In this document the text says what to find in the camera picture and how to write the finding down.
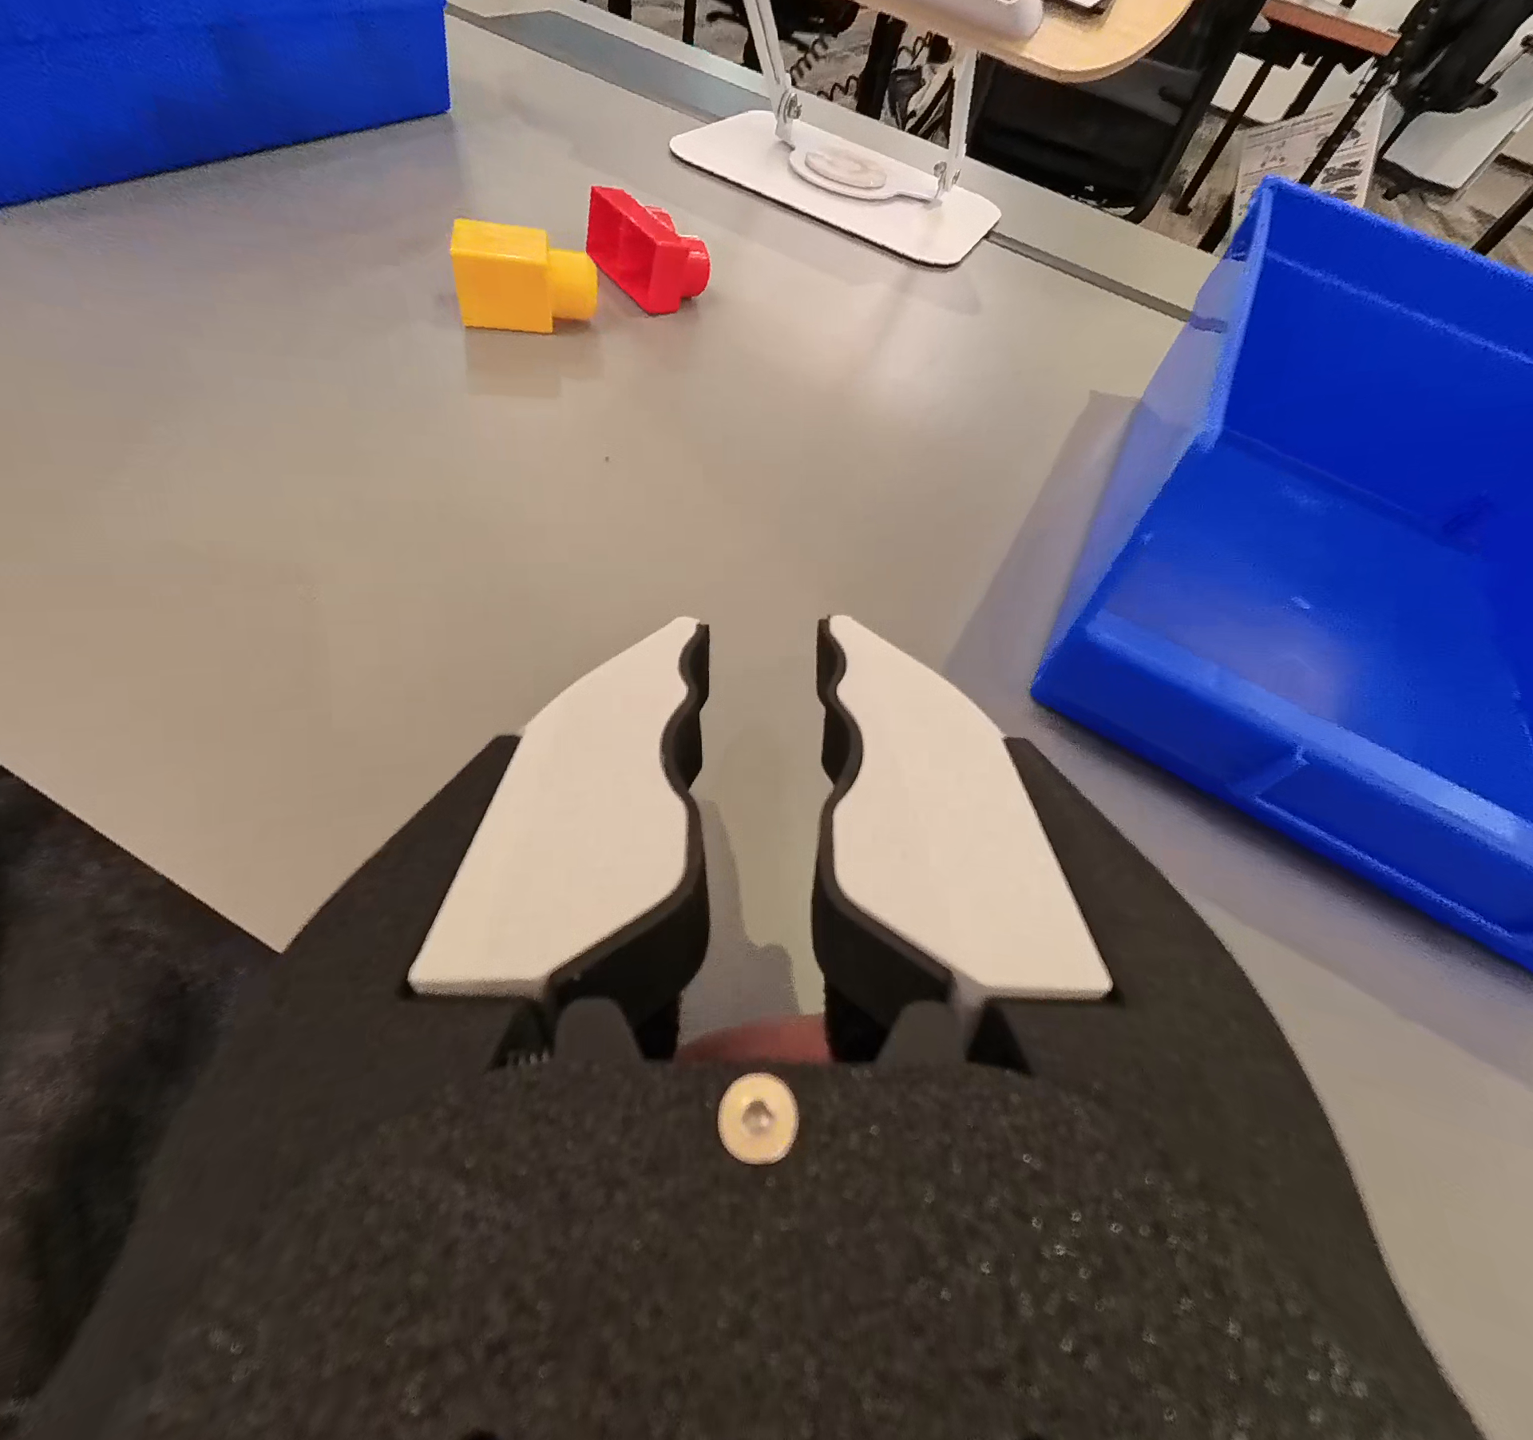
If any white printed floor sign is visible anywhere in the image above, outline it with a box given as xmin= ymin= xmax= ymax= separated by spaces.
xmin=1234 ymin=99 xmax=1390 ymax=208

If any yellow toy block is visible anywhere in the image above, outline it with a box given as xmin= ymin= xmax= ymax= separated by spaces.
xmin=447 ymin=218 xmax=600 ymax=334

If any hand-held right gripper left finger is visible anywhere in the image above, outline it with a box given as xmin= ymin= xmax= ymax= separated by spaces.
xmin=406 ymin=616 xmax=711 ymax=1069

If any blue plastic storage bin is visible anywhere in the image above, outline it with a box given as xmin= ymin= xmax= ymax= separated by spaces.
xmin=1031 ymin=177 xmax=1533 ymax=975
xmin=0 ymin=0 xmax=449 ymax=208

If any grey desk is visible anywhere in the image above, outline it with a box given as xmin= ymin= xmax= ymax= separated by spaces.
xmin=0 ymin=0 xmax=1533 ymax=1440

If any red toy block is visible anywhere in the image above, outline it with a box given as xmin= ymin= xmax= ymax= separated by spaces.
xmin=587 ymin=185 xmax=711 ymax=316

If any black office chair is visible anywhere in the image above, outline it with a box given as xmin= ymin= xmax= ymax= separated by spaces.
xmin=1376 ymin=0 xmax=1533 ymax=256
xmin=970 ymin=27 xmax=1199 ymax=220

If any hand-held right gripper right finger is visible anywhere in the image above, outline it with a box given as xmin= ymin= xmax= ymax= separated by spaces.
xmin=810 ymin=615 xmax=1114 ymax=1069

